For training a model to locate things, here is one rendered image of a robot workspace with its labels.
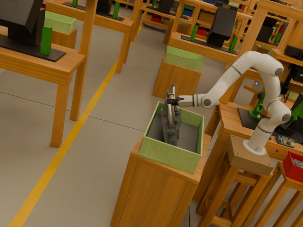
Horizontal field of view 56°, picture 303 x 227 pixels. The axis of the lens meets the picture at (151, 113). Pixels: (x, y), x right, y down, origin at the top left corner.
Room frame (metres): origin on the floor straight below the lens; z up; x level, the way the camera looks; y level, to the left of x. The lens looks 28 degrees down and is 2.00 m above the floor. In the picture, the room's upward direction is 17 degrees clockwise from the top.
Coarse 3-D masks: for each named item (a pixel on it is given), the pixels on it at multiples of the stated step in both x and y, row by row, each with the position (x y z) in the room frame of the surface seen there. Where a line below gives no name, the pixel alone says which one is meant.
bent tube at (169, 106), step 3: (168, 99) 1.76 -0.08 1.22; (168, 105) 1.73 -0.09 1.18; (171, 105) 1.74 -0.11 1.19; (168, 108) 1.72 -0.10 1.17; (171, 108) 1.72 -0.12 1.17; (168, 111) 1.70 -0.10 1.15; (171, 111) 1.71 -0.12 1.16; (168, 114) 1.70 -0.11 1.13; (171, 114) 1.70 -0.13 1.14; (168, 117) 1.69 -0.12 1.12; (171, 117) 1.69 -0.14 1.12; (171, 120) 1.69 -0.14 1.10; (171, 123) 1.70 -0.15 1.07; (171, 126) 1.77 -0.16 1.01; (174, 126) 1.78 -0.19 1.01
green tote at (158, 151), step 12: (156, 108) 2.08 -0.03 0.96; (180, 108) 2.22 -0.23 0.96; (192, 120) 2.20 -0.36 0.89; (144, 144) 1.62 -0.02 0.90; (156, 144) 1.62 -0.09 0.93; (168, 144) 1.61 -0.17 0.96; (144, 156) 1.62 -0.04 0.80; (156, 156) 1.61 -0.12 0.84; (168, 156) 1.61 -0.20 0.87; (180, 156) 1.61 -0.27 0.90; (192, 156) 1.60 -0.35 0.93; (180, 168) 1.60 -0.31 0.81; (192, 168) 1.60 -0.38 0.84
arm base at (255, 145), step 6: (258, 132) 1.92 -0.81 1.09; (264, 132) 1.90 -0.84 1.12; (252, 138) 1.94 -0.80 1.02; (258, 138) 1.91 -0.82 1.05; (264, 138) 1.90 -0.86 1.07; (246, 144) 1.96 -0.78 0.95; (252, 144) 1.92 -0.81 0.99; (258, 144) 1.90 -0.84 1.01; (264, 144) 1.91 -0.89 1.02; (252, 150) 1.89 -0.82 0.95; (258, 150) 1.88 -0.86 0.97; (264, 150) 1.95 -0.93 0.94
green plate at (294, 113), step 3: (300, 105) 2.53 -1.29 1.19; (297, 108) 2.53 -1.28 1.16; (300, 108) 2.49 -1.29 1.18; (294, 111) 2.53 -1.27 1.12; (297, 111) 2.49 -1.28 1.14; (300, 111) 2.46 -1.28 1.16; (291, 114) 2.53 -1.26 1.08; (294, 114) 2.49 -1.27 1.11; (297, 114) 2.46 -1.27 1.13; (300, 114) 2.46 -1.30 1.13; (300, 117) 2.46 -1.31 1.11
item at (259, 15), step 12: (264, 12) 2.82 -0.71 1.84; (252, 24) 2.82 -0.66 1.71; (300, 24) 2.82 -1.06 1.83; (252, 36) 2.82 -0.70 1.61; (288, 36) 2.90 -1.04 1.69; (300, 36) 2.82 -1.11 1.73; (240, 48) 2.88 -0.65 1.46; (300, 48) 2.82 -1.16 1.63; (288, 72) 2.82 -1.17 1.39; (228, 96) 2.82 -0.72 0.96; (252, 108) 2.90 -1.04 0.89
